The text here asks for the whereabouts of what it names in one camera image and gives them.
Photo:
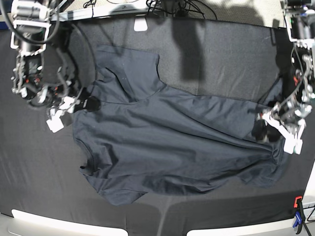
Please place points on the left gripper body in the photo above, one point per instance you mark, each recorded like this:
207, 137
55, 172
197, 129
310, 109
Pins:
282, 120

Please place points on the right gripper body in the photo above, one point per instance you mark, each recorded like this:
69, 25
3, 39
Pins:
56, 116

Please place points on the dark blue t-shirt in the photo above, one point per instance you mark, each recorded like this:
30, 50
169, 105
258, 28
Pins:
149, 137

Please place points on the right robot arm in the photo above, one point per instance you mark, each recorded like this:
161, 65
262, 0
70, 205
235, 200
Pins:
35, 25

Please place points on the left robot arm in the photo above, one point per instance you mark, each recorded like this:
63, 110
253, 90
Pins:
299, 19

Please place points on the black table cloth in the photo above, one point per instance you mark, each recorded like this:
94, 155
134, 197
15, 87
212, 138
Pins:
40, 171

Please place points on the blue orange clamp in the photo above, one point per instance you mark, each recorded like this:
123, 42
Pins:
300, 219

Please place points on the white tab on cloth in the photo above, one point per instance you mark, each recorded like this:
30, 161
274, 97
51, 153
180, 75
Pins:
140, 24

